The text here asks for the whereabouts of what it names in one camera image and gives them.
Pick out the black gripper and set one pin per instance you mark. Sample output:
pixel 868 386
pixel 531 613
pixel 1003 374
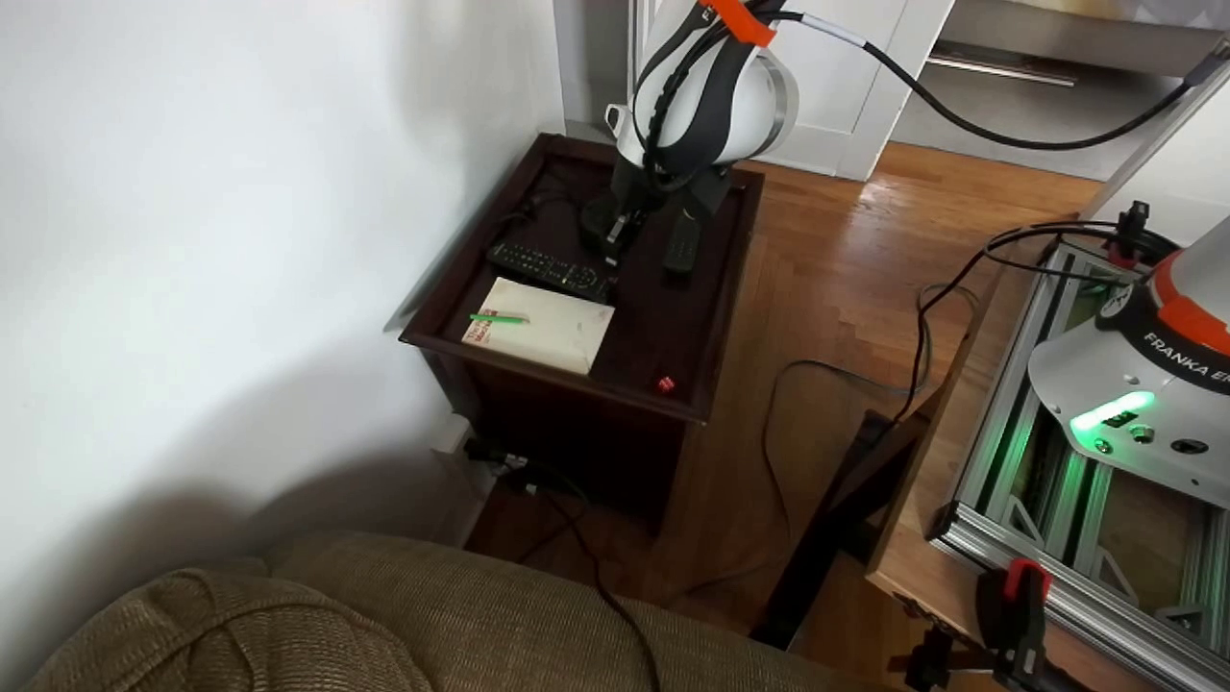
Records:
pixel 624 202

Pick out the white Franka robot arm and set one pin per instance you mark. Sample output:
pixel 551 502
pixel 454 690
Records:
pixel 756 101

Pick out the long dark grey remote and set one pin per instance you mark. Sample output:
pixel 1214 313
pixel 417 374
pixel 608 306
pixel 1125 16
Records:
pixel 685 243

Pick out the dark wood nightstand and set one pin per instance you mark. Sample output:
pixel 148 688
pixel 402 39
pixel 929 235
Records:
pixel 667 321

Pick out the white notepad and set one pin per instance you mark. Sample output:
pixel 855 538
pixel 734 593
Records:
pixel 543 329

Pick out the green pen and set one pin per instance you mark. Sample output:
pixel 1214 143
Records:
pixel 498 319

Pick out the small red object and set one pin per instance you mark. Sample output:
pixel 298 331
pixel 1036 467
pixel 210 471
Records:
pixel 667 384

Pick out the power strip with plugs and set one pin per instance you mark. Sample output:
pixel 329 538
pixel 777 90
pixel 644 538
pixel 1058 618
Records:
pixel 511 467

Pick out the white panel door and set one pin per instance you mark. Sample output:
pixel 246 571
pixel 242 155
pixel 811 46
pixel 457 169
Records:
pixel 857 78

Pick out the olive fabric couch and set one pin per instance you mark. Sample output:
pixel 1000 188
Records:
pixel 447 618

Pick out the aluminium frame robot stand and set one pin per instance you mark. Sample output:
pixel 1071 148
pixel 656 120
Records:
pixel 1022 513

